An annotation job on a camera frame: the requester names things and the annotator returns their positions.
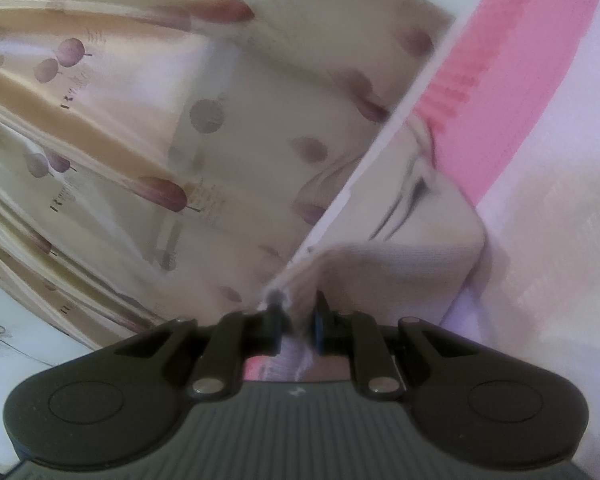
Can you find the cream curtain with purple print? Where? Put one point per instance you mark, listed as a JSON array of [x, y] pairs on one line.
[[155, 135]]

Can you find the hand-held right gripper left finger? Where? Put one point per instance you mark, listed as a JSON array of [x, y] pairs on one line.
[[275, 332]]

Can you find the pink striped bed sheet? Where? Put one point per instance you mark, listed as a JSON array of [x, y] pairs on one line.
[[540, 160]]

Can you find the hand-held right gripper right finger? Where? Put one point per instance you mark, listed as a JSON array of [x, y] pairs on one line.
[[320, 332]]

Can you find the light beige knit sweater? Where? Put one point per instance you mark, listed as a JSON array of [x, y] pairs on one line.
[[410, 240]]

